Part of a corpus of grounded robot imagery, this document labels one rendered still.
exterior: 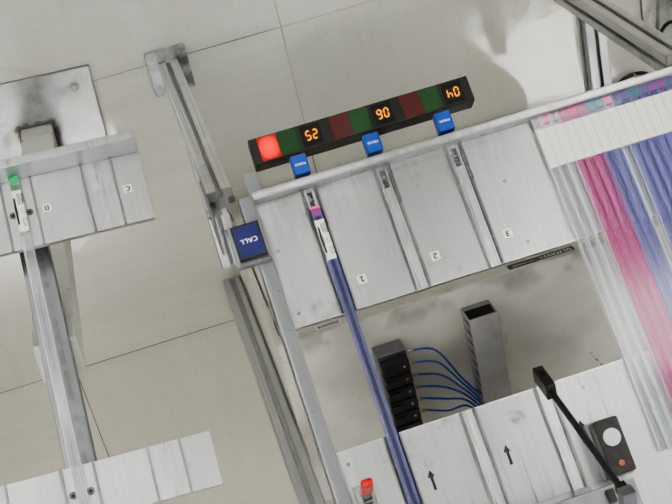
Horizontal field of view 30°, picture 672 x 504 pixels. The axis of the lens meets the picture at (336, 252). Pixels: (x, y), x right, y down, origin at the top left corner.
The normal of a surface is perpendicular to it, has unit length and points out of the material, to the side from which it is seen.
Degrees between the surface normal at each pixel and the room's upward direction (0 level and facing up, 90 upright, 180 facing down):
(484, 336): 0
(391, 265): 43
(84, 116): 0
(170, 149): 0
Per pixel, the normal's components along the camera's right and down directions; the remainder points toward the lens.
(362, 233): 0.04, -0.25
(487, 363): 0.24, 0.44
